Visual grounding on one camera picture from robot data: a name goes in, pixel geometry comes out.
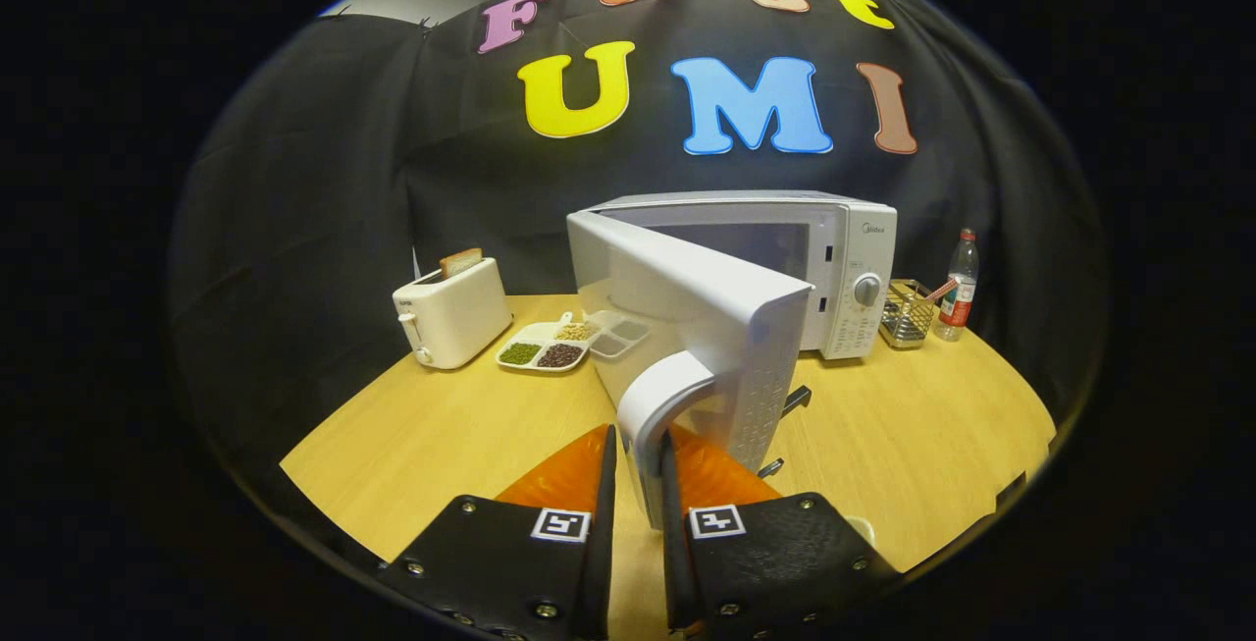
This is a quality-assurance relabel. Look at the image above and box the white microwave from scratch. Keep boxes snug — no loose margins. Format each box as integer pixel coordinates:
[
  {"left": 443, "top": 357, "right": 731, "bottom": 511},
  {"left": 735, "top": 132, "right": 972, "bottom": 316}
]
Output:
[{"left": 566, "top": 190, "right": 899, "bottom": 531}]

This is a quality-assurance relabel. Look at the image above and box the metal wire basket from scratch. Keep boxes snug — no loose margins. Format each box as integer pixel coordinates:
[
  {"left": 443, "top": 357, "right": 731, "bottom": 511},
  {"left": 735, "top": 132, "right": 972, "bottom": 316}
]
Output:
[{"left": 879, "top": 279, "right": 939, "bottom": 350}]

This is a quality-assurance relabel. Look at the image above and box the clear plastic bottle red label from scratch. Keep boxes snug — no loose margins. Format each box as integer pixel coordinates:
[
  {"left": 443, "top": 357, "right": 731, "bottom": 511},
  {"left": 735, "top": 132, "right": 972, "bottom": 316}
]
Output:
[{"left": 935, "top": 228, "right": 980, "bottom": 343}]

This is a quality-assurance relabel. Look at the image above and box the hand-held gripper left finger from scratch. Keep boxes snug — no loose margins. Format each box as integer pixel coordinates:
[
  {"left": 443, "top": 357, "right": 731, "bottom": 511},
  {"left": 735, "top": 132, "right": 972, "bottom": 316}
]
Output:
[{"left": 378, "top": 424, "right": 618, "bottom": 641}]

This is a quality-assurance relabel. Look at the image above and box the white toaster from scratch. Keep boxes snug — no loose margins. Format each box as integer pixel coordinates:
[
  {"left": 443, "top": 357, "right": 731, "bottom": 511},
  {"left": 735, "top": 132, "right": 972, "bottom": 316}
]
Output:
[{"left": 392, "top": 257, "right": 514, "bottom": 371}]

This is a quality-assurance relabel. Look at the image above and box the white divided tray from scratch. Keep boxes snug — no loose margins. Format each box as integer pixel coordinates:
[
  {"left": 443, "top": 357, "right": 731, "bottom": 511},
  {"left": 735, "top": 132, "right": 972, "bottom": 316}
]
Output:
[{"left": 496, "top": 311, "right": 602, "bottom": 374}]

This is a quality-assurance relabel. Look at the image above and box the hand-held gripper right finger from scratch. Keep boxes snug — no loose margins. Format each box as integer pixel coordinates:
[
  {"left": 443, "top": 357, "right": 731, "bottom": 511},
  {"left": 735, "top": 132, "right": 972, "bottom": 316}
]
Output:
[{"left": 658, "top": 424, "right": 900, "bottom": 636}]

